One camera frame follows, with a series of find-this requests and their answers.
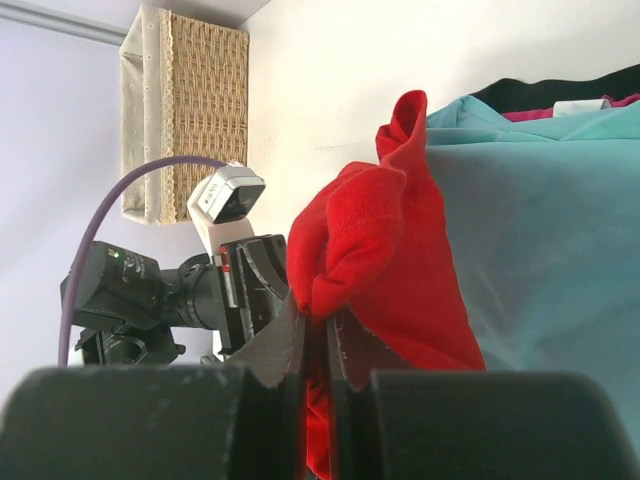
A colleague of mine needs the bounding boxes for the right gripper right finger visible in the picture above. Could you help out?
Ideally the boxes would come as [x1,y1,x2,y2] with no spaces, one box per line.
[326,311,630,479]

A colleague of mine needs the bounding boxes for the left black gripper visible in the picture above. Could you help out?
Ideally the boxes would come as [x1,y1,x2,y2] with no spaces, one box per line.
[72,234,289,366]

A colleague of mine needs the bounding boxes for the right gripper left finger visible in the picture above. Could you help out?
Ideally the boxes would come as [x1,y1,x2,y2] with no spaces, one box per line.
[1,298,306,479]

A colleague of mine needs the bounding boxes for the red t shirt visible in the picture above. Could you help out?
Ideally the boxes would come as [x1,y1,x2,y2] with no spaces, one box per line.
[285,89,489,480]

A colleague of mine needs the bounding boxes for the wicker basket with cloth liner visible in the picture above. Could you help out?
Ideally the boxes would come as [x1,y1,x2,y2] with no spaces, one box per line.
[118,4,250,226]

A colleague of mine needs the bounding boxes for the teal t shirt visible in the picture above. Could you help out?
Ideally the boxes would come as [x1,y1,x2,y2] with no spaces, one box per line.
[424,94,640,374]

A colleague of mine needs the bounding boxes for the pink t shirt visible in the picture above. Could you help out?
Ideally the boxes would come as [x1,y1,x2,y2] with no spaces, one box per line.
[503,93,639,123]

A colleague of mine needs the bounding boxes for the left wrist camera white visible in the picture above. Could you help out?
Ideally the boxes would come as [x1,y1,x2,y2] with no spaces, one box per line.
[187,164,266,258]

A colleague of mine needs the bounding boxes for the left aluminium frame post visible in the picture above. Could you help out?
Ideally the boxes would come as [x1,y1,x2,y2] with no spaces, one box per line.
[1,2,128,46]

